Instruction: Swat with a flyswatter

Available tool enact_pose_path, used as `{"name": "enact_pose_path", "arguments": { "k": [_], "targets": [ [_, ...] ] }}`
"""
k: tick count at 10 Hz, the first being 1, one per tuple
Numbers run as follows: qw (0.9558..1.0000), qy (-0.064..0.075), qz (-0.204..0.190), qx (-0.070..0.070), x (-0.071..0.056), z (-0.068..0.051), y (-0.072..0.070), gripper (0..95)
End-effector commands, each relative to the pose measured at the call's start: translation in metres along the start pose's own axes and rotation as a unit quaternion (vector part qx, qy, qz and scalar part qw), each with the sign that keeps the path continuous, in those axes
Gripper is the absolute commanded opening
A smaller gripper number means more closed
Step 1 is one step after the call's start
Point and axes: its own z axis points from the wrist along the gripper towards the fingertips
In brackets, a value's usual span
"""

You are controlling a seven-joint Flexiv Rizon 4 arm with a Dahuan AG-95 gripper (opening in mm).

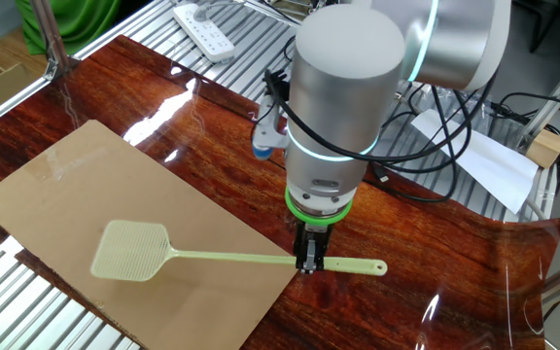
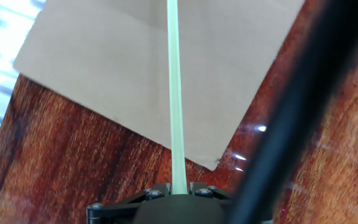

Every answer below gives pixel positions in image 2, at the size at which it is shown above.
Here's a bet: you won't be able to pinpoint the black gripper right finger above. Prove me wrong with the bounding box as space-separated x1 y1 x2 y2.
190 182 236 212

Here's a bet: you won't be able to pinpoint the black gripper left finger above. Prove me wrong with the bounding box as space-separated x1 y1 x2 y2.
86 182 172 224

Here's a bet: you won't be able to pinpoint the glossy red woodgrain mat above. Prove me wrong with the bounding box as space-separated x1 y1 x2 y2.
0 0 358 224

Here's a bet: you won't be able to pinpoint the brown cardboard sheet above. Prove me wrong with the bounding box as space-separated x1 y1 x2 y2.
12 0 306 171

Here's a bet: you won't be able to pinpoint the thick black cable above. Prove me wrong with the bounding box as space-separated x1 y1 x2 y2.
225 0 358 224

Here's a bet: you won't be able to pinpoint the pale green plastic flyswatter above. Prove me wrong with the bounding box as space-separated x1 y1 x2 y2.
166 0 188 195

